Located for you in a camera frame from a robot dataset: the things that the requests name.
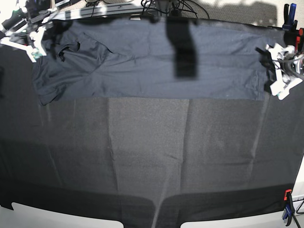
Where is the blue clamp far right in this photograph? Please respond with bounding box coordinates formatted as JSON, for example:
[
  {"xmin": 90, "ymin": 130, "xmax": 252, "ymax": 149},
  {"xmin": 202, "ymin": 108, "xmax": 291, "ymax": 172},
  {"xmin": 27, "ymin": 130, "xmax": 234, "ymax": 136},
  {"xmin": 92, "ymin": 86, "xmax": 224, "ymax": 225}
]
[{"xmin": 282, "ymin": 3, "xmax": 297, "ymax": 32}]

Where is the red clamp far right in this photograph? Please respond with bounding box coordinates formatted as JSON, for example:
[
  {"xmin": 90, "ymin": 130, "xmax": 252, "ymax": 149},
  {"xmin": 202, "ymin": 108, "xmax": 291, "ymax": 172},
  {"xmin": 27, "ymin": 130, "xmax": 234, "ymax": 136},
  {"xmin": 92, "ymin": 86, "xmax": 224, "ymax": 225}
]
[{"xmin": 295, "ymin": 28, "xmax": 304, "ymax": 54}]

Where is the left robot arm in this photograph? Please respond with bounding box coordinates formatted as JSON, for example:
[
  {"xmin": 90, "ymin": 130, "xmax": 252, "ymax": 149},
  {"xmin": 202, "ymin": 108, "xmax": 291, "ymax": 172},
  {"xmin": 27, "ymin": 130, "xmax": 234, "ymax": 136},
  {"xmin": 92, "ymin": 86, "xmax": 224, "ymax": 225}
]
[{"xmin": 280, "ymin": 53, "xmax": 304, "ymax": 80}]

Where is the dark navy t-shirt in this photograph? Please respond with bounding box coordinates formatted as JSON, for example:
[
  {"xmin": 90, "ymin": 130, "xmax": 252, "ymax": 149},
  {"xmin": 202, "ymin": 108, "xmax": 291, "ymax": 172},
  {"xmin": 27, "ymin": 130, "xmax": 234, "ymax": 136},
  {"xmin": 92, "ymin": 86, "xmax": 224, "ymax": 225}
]
[{"xmin": 32, "ymin": 19, "xmax": 274, "ymax": 105}]

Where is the blue clamp near right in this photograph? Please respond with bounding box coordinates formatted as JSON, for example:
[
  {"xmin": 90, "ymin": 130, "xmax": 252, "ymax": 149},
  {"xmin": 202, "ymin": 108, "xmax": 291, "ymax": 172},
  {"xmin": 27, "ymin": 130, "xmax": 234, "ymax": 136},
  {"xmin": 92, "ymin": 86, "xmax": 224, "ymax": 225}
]
[{"xmin": 282, "ymin": 189, "xmax": 295, "ymax": 227}]

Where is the black felt table cover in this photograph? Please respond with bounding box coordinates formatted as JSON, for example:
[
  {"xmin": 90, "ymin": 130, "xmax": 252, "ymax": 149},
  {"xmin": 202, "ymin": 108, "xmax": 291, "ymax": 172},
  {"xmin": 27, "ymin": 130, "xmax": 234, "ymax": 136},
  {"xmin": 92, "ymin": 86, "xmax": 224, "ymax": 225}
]
[{"xmin": 0, "ymin": 16, "xmax": 304, "ymax": 228}]

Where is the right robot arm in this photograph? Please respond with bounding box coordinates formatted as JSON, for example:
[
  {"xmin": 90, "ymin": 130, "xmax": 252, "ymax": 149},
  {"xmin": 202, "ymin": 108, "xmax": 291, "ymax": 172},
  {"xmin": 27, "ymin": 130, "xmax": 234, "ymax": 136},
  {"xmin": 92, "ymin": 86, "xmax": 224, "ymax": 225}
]
[{"xmin": 0, "ymin": 0, "xmax": 58, "ymax": 38}]

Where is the blue clamp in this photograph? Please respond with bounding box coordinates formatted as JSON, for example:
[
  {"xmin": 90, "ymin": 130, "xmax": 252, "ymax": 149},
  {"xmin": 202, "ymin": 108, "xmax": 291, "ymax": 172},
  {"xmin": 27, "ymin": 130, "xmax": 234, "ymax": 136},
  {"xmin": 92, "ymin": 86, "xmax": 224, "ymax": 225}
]
[
  {"xmin": 282, "ymin": 3, "xmax": 297, "ymax": 32},
  {"xmin": 282, "ymin": 189, "xmax": 295, "ymax": 227}
]

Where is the black cable bundle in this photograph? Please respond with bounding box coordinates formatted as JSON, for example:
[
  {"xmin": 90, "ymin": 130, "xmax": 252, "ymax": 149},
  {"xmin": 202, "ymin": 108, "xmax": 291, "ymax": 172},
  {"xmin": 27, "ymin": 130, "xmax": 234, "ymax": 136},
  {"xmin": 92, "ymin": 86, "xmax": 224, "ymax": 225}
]
[{"xmin": 140, "ymin": 0, "xmax": 211, "ymax": 19}]

